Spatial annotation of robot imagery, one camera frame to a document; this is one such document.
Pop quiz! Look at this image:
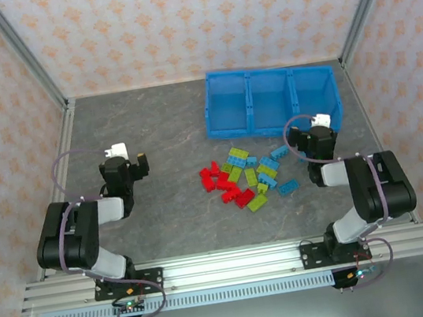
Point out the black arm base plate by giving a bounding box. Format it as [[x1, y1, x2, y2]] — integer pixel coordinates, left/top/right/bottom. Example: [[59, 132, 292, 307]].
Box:
[[91, 267, 167, 304], [299, 234, 373, 272]]

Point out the grey slotted cable duct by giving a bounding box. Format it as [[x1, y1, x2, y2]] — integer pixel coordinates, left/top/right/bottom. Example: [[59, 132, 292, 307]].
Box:
[[38, 270, 337, 317]]

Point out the blue three-compartment plastic bin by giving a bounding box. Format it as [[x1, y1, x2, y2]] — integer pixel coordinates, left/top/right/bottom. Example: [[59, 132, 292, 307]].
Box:
[[196, 52, 348, 154]]

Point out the small circuit board with LED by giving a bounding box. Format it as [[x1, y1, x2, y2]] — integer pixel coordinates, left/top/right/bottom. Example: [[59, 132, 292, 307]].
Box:
[[111, 297, 147, 317], [345, 265, 377, 282]]

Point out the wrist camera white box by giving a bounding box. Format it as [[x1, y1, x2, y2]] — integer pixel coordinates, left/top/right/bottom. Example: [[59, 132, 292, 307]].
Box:
[[310, 110, 334, 132], [100, 140, 132, 162]]

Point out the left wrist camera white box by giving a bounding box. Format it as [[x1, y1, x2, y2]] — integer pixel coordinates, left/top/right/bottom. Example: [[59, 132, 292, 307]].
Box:
[[100, 140, 132, 162]]

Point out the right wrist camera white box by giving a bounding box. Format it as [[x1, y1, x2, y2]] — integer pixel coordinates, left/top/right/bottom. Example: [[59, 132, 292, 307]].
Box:
[[310, 110, 334, 132]]

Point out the aluminium table side rail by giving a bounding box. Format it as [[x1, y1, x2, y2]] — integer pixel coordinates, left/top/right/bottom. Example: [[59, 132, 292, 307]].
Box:
[[10, 98, 102, 282], [340, 52, 421, 233]]

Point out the wide aluminium mounting rail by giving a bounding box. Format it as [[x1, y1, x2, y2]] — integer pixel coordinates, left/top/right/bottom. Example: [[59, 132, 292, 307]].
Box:
[[17, 220, 423, 315]]

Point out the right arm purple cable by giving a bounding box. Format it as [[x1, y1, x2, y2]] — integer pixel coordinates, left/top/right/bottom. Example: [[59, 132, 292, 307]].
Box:
[[280, 103, 399, 297]]

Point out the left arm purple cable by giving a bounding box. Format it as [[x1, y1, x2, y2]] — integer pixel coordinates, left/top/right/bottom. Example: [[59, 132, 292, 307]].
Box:
[[45, 139, 171, 317]]

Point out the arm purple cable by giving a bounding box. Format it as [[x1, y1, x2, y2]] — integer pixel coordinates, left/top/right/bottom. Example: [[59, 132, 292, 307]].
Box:
[[45, 139, 171, 317], [280, 103, 399, 297]]

